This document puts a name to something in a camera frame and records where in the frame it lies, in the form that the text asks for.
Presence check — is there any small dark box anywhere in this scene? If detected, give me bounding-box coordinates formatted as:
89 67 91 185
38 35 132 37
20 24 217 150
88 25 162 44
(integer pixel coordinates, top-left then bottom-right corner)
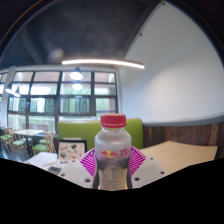
47 165 63 175

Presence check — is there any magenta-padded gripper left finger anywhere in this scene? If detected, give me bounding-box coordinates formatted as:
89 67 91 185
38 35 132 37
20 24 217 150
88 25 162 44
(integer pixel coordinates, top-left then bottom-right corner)
57 148 98 190

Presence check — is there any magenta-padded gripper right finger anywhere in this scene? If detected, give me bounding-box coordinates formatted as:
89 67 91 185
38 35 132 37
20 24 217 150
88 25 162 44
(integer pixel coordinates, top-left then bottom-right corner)
127 145 169 190

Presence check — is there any long curved light strip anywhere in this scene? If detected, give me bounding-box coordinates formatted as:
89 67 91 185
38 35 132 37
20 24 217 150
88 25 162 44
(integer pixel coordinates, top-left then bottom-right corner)
61 58 146 70

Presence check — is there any large dark-framed window wall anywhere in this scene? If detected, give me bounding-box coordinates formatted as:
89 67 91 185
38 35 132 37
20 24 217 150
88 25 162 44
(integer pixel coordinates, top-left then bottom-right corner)
0 70 119 131

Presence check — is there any red-capped clear drink bottle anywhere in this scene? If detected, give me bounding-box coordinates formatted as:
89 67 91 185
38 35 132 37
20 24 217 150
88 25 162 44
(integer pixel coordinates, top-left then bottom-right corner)
94 113 132 192

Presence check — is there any white paper sheet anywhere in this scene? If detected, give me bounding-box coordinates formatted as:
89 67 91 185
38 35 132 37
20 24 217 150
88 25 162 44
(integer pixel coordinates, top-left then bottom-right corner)
24 151 59 169

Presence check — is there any black-framed sticker picture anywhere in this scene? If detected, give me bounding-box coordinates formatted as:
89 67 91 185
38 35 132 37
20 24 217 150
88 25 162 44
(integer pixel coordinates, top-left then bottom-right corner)
58 139 88 163

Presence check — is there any group of green-seated wooden chairs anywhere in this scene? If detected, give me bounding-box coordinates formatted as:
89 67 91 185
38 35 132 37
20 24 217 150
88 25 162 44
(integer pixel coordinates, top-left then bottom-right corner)
0 128 58 158

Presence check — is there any light wooden dining table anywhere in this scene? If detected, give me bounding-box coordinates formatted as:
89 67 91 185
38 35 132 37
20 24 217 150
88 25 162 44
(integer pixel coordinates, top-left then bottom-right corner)
13 128 45 149

